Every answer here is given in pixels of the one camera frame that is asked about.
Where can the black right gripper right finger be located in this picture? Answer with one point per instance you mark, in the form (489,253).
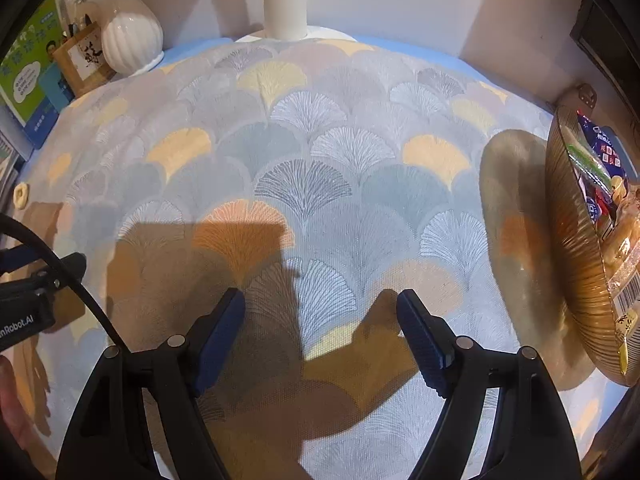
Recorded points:
(531,436)

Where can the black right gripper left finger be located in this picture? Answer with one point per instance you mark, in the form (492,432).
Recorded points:
(108,437)

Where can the orange-red snack packet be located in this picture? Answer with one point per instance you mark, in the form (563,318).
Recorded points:
(620,250)

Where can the blue chips snack bag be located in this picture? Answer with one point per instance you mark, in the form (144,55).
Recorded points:
(601,143)

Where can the person's left hand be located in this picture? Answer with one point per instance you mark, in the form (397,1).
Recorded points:
(12,411)

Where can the small yellow token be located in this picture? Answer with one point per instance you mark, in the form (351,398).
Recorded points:
(21,195)

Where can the yellow snack packet on plate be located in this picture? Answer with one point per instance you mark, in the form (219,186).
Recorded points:
(626,306)

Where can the stack of books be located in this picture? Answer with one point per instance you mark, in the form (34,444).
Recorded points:
(60,95)

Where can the amber ribbed glass plate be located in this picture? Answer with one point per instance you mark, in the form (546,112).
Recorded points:
(578,257)

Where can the green cover book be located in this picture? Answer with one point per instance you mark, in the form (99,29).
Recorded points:
(28,60)

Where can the white ribbed vase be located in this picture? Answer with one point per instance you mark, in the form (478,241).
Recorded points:
(131,35)

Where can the green white snack packet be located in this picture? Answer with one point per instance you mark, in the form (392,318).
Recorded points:
(590,167)

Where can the patterned fan-motif table mat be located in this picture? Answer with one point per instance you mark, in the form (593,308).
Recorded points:
(321,178)

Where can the brown handbag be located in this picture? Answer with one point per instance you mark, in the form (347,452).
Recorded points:
(581,97)

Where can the black television screen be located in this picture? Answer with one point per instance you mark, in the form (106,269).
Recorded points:
(594,33)

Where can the small wooden picture frame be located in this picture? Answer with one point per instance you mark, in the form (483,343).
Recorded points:
(82,62)

